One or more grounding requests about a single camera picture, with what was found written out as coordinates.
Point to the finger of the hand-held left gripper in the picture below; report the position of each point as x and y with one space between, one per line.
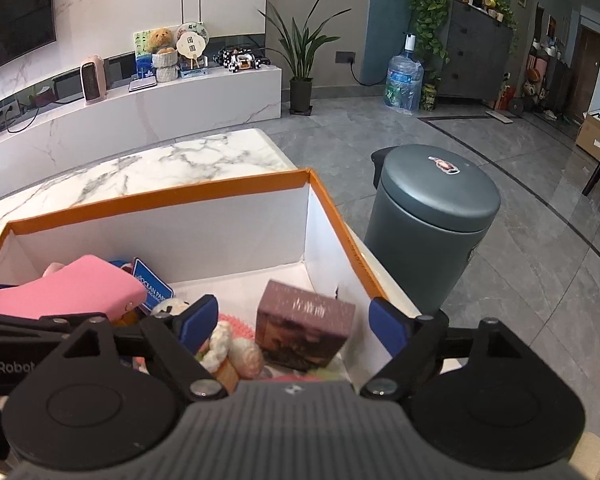
120 266
10 327

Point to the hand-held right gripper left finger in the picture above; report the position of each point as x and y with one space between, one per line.
200 322

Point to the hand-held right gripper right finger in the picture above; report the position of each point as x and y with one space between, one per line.
385 322

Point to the white crochet bunny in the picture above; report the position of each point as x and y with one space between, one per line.
172 307

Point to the pink wallet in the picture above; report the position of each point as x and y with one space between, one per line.
80 285

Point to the orange-rimmed white cardboard box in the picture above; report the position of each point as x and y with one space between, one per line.
180 240

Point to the dark card box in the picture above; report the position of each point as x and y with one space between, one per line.
300 330

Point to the blue printed tag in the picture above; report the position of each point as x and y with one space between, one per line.
152 285

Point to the pink crochet toy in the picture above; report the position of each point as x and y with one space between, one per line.
247 357

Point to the grey-green trash can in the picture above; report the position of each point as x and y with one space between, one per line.
430 220

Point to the white marble television console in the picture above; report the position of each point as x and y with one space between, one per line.
130 125

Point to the pink space heater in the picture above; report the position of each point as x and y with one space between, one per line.
93 82

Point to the white fan with characters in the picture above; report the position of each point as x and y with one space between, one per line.
189 50

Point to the brown teddy bear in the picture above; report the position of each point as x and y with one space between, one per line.
161 40

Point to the wooden board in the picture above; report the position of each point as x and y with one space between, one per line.
501 116

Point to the blue water jug with pump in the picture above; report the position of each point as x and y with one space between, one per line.
404 85

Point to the black and white toy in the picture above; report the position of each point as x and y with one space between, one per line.
240 60

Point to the potted plant with long leaves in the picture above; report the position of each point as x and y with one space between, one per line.
300 92

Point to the round paper fan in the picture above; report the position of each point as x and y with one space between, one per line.
197 31

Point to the dark grey cabinet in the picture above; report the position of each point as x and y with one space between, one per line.
475 55

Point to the brown cardboard box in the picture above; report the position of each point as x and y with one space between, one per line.
597 135

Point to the cluttered storage shelf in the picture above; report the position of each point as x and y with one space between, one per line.
547 80

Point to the brown door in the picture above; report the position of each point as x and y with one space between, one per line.
587 70

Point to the wall socket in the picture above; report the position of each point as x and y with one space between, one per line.
346 57

